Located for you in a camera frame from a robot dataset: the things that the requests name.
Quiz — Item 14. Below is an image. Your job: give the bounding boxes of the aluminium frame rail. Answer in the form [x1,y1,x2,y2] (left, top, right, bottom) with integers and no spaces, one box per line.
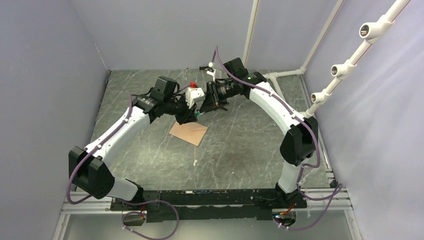
[53,168,363,240]

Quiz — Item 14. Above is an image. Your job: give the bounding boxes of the brown paper envelope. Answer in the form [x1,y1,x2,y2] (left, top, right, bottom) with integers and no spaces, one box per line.
[169,122,208,146]

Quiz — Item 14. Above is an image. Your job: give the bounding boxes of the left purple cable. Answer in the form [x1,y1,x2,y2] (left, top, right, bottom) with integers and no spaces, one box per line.
[65,94,181,240]

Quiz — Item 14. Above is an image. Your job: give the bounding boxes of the yellow black screwdriver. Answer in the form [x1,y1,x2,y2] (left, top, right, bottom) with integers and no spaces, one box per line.
[186,66,209,71]

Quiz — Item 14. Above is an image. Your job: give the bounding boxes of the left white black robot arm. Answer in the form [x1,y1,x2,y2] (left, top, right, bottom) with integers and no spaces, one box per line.
[66,76,205,210]

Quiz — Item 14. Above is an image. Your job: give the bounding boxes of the white PVC pipe frame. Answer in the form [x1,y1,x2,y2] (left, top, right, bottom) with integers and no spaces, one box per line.
[245,0,409,116]

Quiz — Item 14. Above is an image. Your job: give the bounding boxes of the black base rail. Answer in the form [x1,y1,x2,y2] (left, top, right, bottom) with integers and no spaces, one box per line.
[110,188,307,223]

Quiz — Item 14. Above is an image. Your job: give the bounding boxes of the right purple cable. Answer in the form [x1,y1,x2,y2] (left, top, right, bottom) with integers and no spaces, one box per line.
[211,45,344,232]

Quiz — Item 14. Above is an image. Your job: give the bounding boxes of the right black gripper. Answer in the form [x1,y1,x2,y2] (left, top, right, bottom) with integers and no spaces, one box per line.
[199,80,236,114]

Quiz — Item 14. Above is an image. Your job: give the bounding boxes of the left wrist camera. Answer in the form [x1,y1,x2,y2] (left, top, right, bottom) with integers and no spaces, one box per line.
[183,82,206,109]

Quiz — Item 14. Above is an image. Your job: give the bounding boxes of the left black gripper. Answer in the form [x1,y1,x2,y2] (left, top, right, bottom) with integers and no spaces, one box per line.
[163,92,198,125]

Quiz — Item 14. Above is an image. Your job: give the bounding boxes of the purple cable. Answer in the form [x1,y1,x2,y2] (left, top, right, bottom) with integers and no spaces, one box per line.
[65,94,181,240]
[211,45,344,232]

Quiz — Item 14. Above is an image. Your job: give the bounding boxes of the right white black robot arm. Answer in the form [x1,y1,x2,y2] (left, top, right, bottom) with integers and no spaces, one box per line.
[199,58,318,208]

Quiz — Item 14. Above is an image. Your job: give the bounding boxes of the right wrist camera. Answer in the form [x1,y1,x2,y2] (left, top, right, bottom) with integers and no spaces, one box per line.
[206,61,222,81]

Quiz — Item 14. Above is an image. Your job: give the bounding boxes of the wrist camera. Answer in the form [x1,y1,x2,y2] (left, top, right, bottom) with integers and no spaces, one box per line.
[183,82,206,109]
[206,61,222,81]

